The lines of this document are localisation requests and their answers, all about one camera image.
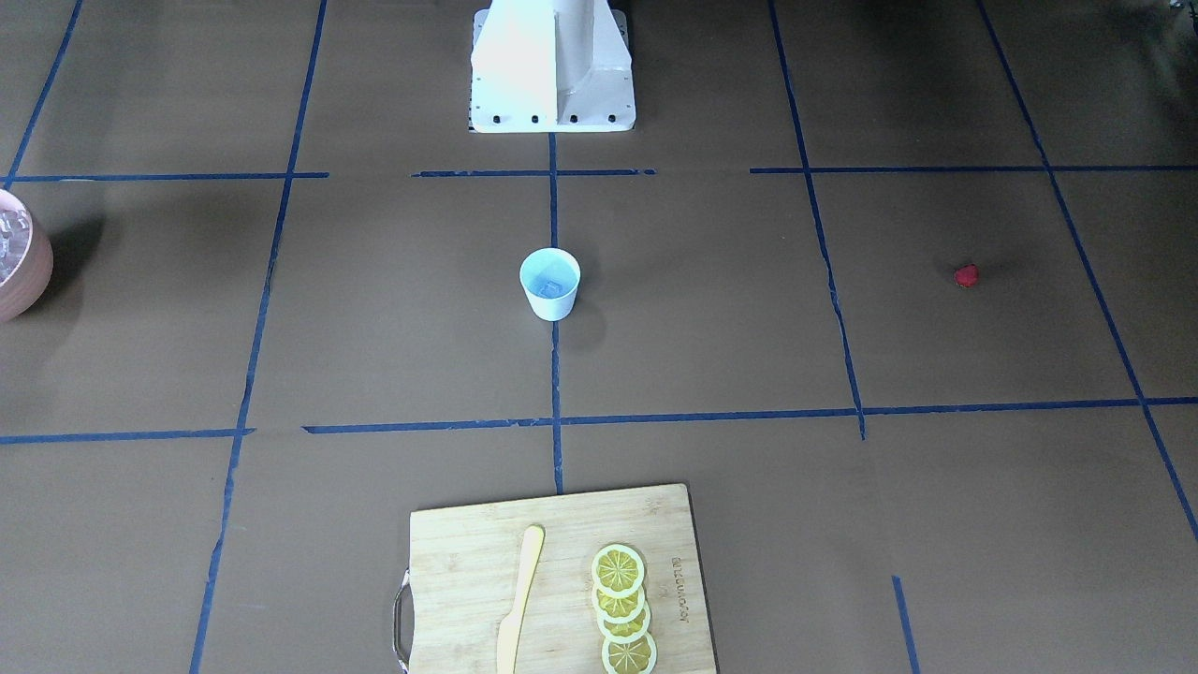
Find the clear ice cube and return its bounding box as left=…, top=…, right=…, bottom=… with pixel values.
left=536, top=277, right=569, bottom=300

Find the light blue cup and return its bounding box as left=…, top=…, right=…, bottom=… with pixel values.
left=519, top=247, right=581, bottom=323

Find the pile of ice cubes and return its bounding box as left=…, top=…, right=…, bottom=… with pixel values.
left=0, top=210, right=34, bottom=283

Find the yellow plastic knife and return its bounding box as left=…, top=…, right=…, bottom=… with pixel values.
left=495, top=524, right=545, bottom=673

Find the top lemon slice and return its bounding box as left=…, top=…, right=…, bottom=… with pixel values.
left=589, top=544, right=646, bottom=600

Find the lemon slice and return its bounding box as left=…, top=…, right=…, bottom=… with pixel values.
left=595, top=603, right=653, bottom=644
left=603, top=633, right=658, bottom=674
left=592, top=585, right=647, bottom=624
left=589, top=544, right=646, bottom=600

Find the bamboo cutting board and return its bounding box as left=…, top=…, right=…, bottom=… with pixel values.
left=393, top=482, right=718, bottom=673

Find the bottom lemon slice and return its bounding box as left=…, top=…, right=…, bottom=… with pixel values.
left=603, top=633, right=658, bottom=674

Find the red strawberry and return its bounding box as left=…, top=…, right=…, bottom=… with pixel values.
left=952, top=265, right=981, bottom=287

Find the pink bowl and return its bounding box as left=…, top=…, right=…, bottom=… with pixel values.
left=1, top=189, right=54, bottom=323

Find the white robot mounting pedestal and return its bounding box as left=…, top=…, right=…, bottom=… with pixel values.
left=468, top=1, right=637, bottom=134

